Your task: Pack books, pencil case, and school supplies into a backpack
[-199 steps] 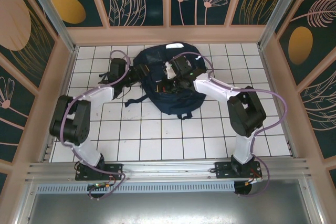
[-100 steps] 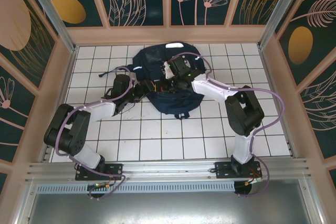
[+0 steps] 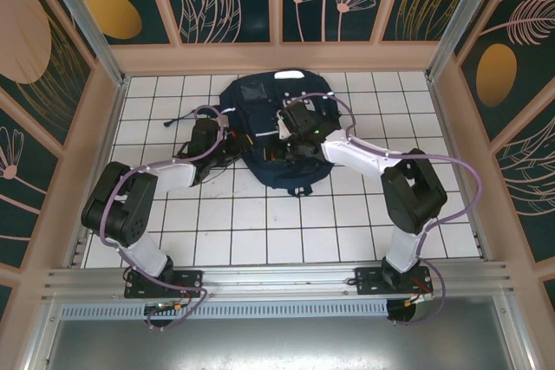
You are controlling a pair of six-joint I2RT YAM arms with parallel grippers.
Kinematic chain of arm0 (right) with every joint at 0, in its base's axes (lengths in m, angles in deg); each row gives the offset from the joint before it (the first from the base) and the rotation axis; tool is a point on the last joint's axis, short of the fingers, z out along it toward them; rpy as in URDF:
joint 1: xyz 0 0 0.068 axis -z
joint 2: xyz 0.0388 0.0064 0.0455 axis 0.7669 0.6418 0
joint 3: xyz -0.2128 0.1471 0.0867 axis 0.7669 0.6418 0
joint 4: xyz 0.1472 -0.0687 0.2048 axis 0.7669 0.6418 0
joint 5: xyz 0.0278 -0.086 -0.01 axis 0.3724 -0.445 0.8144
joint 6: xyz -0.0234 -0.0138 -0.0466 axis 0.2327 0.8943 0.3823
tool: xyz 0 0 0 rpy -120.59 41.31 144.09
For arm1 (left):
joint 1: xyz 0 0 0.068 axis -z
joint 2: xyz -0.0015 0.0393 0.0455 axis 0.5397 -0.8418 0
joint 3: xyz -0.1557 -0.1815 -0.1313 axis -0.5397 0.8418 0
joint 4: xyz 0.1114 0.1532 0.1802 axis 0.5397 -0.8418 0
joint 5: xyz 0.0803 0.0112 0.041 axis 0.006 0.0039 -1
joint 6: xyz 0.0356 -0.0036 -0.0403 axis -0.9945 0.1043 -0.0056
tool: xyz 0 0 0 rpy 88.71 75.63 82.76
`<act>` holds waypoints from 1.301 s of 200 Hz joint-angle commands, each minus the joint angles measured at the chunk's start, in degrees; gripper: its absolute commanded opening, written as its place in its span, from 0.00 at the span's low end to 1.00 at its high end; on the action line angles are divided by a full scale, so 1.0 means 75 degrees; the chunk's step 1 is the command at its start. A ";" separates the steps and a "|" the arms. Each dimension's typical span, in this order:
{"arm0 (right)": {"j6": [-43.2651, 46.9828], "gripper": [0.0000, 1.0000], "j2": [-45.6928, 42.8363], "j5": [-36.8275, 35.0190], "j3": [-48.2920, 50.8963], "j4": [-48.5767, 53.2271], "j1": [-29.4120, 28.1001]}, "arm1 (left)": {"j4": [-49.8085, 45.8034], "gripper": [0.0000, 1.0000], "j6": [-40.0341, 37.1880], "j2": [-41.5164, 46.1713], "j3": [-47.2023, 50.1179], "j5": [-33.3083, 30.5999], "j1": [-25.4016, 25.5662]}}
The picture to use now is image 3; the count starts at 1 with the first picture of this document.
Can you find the navy blue backpack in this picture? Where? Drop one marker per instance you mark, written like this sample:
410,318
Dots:
243,127

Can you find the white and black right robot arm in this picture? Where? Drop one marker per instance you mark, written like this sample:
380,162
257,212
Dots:
403,244

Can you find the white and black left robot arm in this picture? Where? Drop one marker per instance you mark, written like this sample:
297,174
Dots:
145,253

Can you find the yellow power connector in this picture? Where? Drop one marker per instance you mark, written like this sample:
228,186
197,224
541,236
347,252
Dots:
177,309
411,302

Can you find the grey metal sheet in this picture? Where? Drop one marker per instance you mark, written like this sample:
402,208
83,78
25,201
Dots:
277,344

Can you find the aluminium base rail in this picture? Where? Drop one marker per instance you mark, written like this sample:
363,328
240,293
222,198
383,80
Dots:
277,277

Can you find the aluminium corner post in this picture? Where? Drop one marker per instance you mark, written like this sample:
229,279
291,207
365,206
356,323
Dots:
457,19
88,23

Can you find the metal side bracket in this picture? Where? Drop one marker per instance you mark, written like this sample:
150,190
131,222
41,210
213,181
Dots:
79,253
485,248

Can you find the aluminium frame bar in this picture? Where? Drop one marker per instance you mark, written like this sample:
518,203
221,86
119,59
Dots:
516,335
41,339

